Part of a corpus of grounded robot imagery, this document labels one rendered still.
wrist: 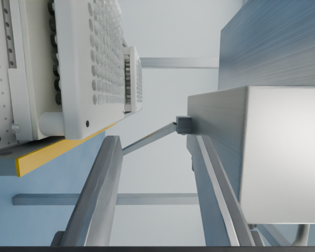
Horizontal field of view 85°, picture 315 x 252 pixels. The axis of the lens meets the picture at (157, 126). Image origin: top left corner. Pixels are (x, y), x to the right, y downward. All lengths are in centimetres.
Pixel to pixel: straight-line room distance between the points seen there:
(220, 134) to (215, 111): 3
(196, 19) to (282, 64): 390
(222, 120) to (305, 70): 26
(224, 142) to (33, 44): 21
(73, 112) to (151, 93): 340
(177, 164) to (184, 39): 259
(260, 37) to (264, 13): 5
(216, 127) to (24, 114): 20
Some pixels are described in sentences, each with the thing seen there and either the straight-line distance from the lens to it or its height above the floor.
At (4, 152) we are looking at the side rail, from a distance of 20.
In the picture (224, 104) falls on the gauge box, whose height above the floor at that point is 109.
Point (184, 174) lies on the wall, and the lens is 364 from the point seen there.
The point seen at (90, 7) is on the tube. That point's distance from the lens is 25.
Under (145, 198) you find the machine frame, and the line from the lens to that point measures 135.
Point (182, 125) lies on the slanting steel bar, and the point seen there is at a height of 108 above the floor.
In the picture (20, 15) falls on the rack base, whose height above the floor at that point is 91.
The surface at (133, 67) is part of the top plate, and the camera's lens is 68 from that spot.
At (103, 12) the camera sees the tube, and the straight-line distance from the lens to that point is 27.
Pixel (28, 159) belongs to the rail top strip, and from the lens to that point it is 19.
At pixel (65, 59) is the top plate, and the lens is 20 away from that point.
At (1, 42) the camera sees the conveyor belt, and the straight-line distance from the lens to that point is 24.
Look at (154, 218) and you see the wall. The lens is 390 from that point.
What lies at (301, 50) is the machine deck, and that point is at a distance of 42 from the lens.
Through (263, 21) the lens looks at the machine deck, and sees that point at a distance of 55.
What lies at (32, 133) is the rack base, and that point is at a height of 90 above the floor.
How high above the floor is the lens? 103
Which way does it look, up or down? level
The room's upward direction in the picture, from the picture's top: 90 degrees clockwise
